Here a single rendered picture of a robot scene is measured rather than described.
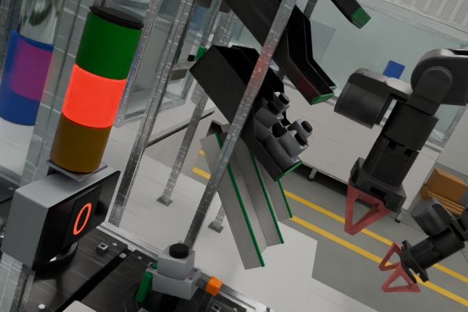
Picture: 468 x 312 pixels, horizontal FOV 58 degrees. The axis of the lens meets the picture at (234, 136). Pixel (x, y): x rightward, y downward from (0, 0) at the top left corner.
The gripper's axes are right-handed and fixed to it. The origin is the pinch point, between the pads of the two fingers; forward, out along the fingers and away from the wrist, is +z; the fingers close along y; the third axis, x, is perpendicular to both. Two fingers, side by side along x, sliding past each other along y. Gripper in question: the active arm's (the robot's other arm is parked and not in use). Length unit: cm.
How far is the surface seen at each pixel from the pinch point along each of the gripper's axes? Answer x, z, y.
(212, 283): -14.7, 15.7, 5.8
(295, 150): -12.4, -1.3, -20.9
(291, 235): -2, 37, -65
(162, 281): -21.6, 18.6, 7.1
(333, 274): 46, 122, -216
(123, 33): -29.9, -17.0, 25.6
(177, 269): -20.1, 15.5, 7.2
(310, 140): -7, 81, -380
